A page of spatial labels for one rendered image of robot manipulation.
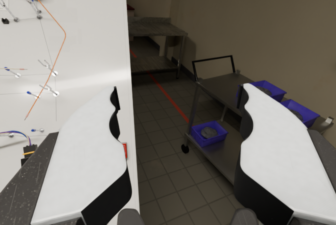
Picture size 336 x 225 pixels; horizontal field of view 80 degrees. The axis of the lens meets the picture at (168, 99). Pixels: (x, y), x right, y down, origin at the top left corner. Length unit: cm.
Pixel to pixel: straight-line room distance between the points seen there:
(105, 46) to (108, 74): 11
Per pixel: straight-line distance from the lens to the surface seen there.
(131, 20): 374
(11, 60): 87
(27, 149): 73
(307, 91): 233
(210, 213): 195
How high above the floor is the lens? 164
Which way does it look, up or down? 32 degrees down
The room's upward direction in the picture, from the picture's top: 7 degrees clockwise
